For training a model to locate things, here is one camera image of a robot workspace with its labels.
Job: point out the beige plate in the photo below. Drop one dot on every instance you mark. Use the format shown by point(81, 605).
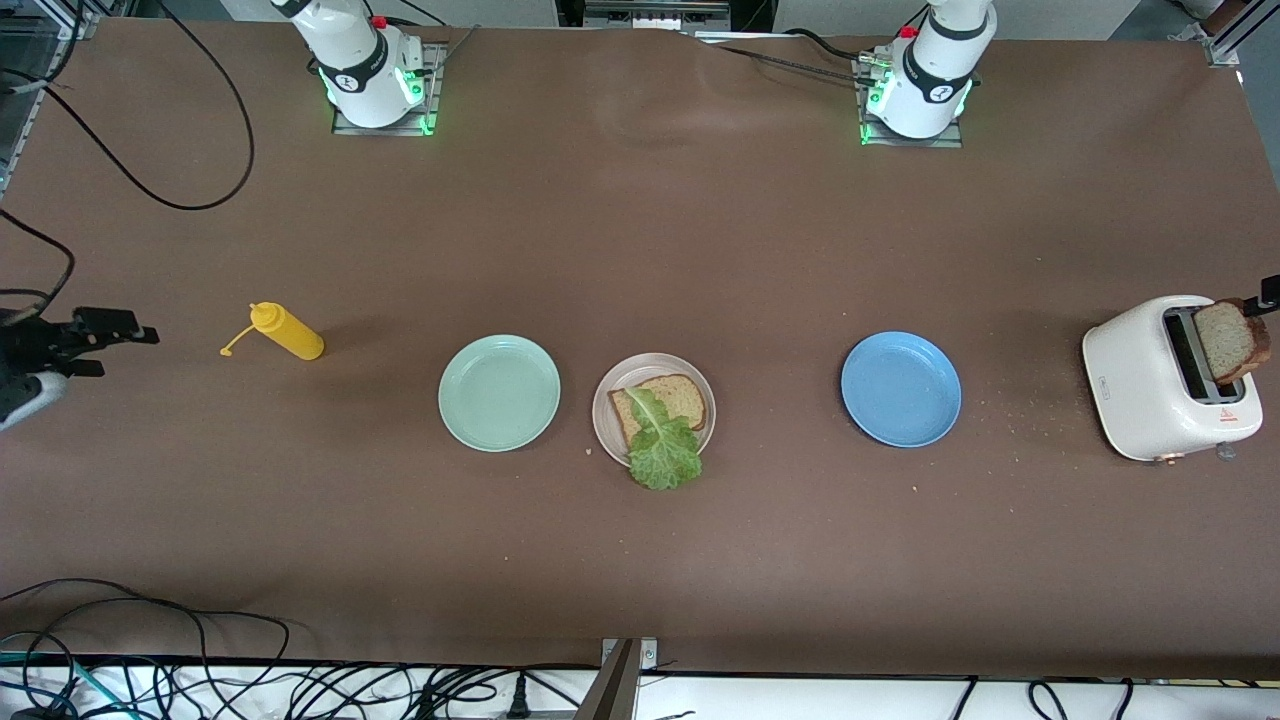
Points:
point(640, 368)

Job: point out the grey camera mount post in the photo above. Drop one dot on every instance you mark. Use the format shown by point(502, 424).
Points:
point(610, 695)

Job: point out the yellow squeeze bottle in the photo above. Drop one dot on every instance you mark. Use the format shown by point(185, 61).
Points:
point(290, 337)

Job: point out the black equipment box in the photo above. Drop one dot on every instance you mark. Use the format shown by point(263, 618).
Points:
point(750, 12)

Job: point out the aluminium frame rack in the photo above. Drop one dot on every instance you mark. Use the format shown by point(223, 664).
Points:
point(60, 15)

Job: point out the green lettuce leaf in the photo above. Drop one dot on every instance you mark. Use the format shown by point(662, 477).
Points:
point(665, 455)

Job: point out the aluminium frame corner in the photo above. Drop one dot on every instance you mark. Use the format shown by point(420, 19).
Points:
point(1222, 52)

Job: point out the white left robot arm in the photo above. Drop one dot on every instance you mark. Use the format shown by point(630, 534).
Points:
point(930, 90)

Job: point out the metal clamp bracket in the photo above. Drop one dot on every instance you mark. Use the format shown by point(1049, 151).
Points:
point(648, 655)

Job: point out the white toaster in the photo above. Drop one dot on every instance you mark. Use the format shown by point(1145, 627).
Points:
point(1135, 385)

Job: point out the black power plug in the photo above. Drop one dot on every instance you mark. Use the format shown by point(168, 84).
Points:
point(518, 700)

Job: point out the mint green plate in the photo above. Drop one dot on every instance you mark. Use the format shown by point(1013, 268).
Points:
point(498, 393)

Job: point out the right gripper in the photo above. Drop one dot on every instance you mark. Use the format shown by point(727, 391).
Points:
point(28, 342)

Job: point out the brown table cover sheet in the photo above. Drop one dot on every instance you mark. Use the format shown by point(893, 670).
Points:
point(640, 250)

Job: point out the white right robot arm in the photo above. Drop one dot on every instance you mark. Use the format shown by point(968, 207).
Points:
point(360, 70)

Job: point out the brown bread slice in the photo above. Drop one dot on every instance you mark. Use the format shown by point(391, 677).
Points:
point(685, 400)
point(1230, 340)

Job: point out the blue plate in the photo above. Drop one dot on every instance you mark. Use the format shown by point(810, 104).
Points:
point(900, 390)

